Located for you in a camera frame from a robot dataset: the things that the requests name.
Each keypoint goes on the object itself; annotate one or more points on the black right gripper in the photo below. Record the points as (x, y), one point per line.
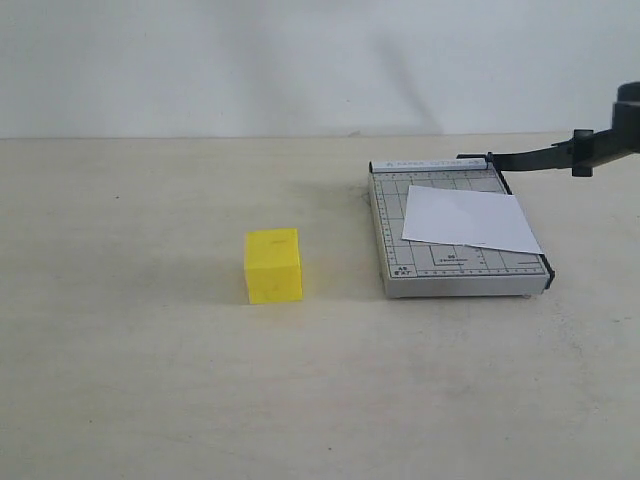
(625, 115)

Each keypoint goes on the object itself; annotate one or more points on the black cutter blade handle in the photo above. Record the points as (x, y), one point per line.
(582, 153)

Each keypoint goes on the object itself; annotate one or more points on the white paper sheet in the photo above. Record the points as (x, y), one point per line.
(468, 218)

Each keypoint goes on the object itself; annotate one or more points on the yellow foam cube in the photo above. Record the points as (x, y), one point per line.
(272, 266)

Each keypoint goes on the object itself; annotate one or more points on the grey paper cutter base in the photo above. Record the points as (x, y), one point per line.
(423, 270)

